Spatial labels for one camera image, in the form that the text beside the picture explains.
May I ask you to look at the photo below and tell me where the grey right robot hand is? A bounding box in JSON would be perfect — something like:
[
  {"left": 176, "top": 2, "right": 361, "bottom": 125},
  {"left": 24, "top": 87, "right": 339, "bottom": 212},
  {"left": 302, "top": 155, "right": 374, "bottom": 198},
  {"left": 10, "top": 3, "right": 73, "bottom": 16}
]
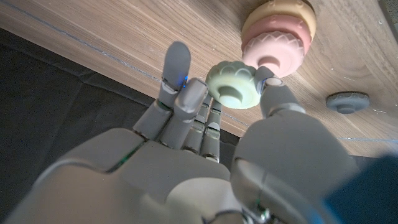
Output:
[{"left": 6, "top": 40, "right": 358, "bottom": 224}]

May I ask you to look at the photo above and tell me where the green toy disc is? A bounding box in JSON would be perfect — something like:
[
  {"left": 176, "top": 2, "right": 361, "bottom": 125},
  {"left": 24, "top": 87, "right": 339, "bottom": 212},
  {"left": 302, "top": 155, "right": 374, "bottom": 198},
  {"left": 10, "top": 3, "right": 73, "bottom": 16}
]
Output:
[{"left": 205, "top": 60, "right": 262, "bottom": 110}]

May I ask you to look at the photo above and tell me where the red toy disc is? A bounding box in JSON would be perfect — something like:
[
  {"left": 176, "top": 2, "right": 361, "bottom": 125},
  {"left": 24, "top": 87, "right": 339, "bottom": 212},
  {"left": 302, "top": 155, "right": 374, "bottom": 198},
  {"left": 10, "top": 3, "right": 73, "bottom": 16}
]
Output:
[{"left": 241, "top": 14, "right": 313, "bottom": 55}]

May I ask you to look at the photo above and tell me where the grey toy disc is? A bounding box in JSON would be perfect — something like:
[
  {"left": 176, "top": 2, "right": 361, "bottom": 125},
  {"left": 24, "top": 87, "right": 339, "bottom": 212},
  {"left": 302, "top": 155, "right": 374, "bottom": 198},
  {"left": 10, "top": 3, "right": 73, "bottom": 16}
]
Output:
[{"left": 325, "top": 90, "right": 371, "bottom": 114}]

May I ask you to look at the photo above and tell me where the large orange toy disc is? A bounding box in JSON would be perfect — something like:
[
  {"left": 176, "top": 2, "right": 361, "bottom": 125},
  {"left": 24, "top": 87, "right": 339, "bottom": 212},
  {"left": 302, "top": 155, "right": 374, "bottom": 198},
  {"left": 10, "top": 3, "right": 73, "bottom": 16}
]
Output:
[{"left": 241, "top": 0, "right": 318, "bottom": 41}]

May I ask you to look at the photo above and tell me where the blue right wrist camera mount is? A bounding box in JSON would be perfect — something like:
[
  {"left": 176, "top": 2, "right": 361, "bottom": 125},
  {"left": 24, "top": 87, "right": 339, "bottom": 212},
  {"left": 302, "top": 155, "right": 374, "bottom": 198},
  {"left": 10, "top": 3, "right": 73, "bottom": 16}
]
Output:
[{"left": 310, "top": 154, "right": 398, "bottom": 224}]

